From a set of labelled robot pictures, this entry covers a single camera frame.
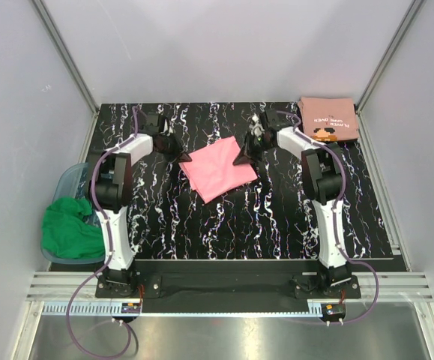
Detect folded dusty pink printed t-shirt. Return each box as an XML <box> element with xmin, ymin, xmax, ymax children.
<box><xmin>298</xmin><ymin>97</ymin><xmax>358</xmax><ymax>143</ymax></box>

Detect white slotted cable duct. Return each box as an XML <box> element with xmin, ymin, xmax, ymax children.
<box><xmin>43</xmin><ymin>301</ymin><xmax>322</xmax><ymax>318</ymax></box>

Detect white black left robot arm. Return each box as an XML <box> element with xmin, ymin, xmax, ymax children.
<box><xmin>87</xmin><ymin>133</ymin><xmax>192</xmax><ymax>297</ymax></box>

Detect green t-shirt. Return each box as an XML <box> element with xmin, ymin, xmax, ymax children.
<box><xmin>41</xmin><ymin>197</ymin><xmax>105</xmax><ymax>259</ymax></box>

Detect aluminium frame post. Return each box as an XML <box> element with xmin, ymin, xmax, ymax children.
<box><xmin>354</xmin><ymin>0</ymin><xmax>427</xmax><ymax>113</ymax></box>
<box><xmin>28</xmin><ymin>0</ymin><xmax>100</xmax><ymax>114</ymax></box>

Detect teal plastic bin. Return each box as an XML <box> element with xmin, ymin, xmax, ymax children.
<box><xmin>40</xmin><ymin>163</ymin><xmax>105</xmax><ymax>266</ymax></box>

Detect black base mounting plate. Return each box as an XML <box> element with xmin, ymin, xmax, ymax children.
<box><xmin>96</xmin><ymin>259</ymin><xmax>361</xmax><ymax>316</ymax></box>

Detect right aluminium frame post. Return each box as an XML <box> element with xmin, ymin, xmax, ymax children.
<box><xmin>354</xmin><ymin>0</ymin><xmax>427</xmax><ymax>113</ymax></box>

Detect left aluminium frame post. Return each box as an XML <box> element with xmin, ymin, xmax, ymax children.
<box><xmin>28</xmin><ymin>0</ymin><xmax>100</xmax><ymax>114</ymax></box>

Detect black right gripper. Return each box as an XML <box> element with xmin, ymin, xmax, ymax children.
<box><xmin>233</xmin><ymin>132</ymin><xmax>274</xmax><ymax>167</ymax></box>

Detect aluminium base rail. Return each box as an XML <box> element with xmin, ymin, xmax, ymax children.
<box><xmin>28</xmin><ymin>271</ymin><xmax>433</xmax><ymax>302</ymax></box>

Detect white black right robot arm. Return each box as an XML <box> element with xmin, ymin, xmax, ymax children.
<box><xmin>233</xmin><ymin>127</ymin><xmax>352</xmax><ymax>298</ymax></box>

